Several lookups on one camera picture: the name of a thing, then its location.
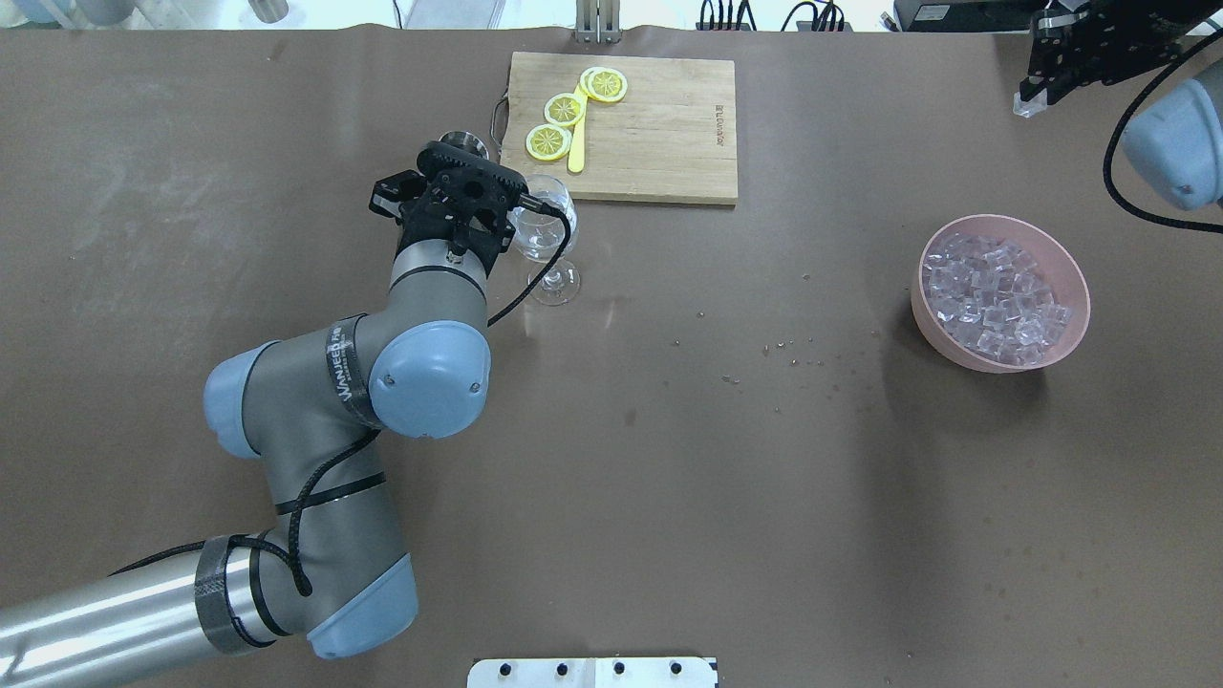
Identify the yellow plastic knife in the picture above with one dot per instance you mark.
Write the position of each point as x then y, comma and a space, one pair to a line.
576, 159

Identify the aluminium frame post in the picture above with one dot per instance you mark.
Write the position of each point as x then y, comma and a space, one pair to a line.
598, 22

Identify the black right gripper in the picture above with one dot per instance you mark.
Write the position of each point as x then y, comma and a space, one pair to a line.
1099, 53

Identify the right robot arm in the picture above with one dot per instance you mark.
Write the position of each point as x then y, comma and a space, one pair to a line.
1174, 144

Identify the clear ice cubes pile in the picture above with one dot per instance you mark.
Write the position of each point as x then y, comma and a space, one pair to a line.
990, 296

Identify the wooden cutting board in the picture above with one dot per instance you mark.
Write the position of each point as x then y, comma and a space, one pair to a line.
672, 139

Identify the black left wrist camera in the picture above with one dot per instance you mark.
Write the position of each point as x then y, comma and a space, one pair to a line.
473, 188

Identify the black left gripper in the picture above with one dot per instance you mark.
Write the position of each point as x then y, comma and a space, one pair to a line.
391, 195

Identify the yellow lemon slice far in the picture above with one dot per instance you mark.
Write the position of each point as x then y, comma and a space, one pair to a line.
604, 84

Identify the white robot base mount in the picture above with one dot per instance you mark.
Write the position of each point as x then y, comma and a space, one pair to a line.
609, 671

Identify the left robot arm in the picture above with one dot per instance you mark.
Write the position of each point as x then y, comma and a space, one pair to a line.
335, 568

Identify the yellow lemon slice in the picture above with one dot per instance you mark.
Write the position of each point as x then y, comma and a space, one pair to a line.
566, 109
604, 84
548, 142

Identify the clear wine glass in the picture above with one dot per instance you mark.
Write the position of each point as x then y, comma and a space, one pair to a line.
537, 237

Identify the pink bowl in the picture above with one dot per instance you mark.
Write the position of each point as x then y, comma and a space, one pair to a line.
1057, 266

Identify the steel jigger cup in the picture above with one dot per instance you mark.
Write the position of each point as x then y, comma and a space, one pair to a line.
467, 142

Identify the yellow lemon slice middle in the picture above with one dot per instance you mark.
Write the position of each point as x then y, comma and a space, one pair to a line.
566, 109

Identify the yellow lemon slice near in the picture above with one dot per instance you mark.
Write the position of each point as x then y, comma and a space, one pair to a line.
548, 142

